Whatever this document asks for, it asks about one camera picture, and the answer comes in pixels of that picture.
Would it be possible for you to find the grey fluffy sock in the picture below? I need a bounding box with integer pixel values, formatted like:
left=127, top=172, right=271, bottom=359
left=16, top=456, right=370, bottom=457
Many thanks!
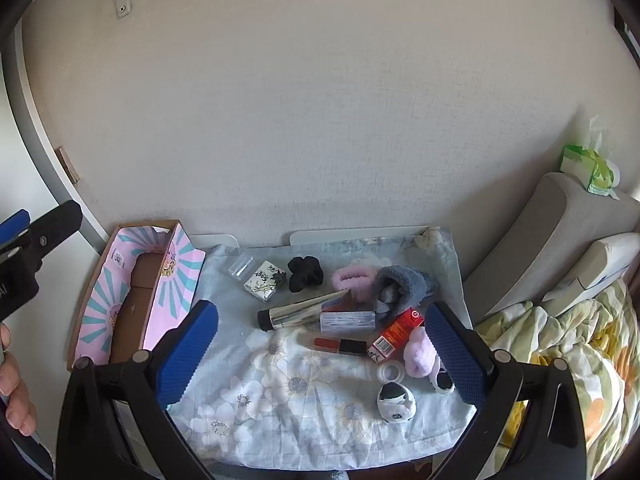
left=372, top=266, right=438, bottom=318

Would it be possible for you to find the small wooden wall block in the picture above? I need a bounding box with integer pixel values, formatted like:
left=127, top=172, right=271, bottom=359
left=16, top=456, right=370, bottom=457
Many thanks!
left=56, top=146, right=81, bottom=184

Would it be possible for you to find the person's left hand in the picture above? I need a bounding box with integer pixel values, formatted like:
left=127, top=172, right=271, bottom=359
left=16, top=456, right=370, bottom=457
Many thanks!
left=0, top=322, right=39, bottom=437

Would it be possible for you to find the purple fluffy scrunchie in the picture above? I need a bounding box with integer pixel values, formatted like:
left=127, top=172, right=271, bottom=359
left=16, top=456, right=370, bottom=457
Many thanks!
left=402, top=327, right=441, bottom=378

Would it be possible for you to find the black and white sock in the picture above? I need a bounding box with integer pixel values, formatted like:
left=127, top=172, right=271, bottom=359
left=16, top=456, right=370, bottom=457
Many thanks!
left=376, top=381, right=417, bottom=423

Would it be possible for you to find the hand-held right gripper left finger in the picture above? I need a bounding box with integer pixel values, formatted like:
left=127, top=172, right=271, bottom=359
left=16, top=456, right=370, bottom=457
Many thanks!
left=57, top=300, right=221, bottom=480

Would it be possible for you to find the small clear plastic case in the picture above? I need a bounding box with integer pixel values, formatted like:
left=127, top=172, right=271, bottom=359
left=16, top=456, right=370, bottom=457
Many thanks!
left=228, top=254, right=257, bottom=279

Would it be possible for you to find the red lip gloss tube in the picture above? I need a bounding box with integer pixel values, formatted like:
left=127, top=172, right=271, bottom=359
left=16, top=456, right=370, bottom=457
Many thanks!
left=313, top=337, right=368, bottom=357

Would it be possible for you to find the cardboard box with pink print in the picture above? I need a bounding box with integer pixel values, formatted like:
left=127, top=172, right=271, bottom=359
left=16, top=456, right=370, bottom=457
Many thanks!
left=66, top=218, right=207, bottom=372

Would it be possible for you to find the white curved frame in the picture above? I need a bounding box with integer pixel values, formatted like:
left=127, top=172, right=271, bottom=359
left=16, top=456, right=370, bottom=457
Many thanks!
left=2, top=22, right=108, bottom=256

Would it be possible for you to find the green floral blanket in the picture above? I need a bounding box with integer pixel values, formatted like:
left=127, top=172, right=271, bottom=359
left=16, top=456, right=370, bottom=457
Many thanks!
left=475, top=277, right=640, bottom=480

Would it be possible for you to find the white pillow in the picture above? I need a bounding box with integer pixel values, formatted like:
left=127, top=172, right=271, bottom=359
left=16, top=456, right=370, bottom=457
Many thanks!
left=542, top=232, right=640, bottom=303

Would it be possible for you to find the light blue floral cloth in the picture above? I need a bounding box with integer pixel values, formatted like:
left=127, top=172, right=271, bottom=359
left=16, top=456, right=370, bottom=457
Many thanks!
left=167, top=227, right=478, bottom=466

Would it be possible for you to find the blue and red flat box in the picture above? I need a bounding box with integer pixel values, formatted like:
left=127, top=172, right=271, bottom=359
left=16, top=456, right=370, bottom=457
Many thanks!
left=319, top=310, right=377, bottom=335

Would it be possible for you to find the red milk carton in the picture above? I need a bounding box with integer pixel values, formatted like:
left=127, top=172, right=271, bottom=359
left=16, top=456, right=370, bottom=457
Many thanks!
left=366, top=309, right=426, bottom=363

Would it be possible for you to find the white tissue packet black print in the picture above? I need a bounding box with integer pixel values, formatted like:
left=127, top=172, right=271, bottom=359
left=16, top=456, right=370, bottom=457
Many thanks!
left=243, top=260, right=287, bottom=303

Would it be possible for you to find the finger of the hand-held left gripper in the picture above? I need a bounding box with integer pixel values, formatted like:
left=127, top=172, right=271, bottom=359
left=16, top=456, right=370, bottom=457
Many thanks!
left=27, top=200, right=84, bottom=275
left=0, top=208, right=32, bottom=250

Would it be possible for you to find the silver cosmetic tube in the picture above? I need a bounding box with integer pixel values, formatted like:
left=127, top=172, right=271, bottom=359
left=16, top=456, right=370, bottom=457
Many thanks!
left=257, top=290, right=351, bottom=332

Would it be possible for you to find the green tissue pack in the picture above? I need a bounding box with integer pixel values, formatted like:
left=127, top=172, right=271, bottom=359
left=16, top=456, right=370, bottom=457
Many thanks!
left=560, top=115, right=622, bottom=197

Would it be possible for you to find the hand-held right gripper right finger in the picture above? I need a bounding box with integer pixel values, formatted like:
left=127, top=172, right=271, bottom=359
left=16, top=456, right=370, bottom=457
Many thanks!
left=424, top=301, right=588, bottom=480

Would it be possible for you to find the clear tape roll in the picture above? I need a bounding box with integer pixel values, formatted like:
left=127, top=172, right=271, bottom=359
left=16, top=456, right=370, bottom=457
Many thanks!
left=376, top=362, right=407, bottom=386

